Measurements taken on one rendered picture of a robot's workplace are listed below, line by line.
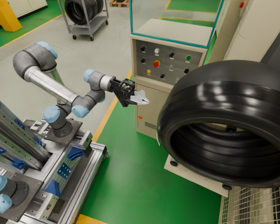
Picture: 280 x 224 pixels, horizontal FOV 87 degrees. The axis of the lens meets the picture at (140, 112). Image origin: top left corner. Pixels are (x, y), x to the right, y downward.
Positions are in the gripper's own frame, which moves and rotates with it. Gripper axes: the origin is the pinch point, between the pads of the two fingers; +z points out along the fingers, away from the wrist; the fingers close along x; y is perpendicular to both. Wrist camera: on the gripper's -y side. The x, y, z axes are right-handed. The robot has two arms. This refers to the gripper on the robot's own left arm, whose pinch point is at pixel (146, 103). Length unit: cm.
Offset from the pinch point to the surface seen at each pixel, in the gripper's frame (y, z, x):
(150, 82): -32, -15, 51
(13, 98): -149, -239, 19
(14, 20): -158, -512, 225
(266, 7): 40, 28, 27
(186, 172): -36, 35, -7
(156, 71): -23, -14, 56
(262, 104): 27.8, 34.1, -8.0
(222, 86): 26.3, 24.0, -4.5
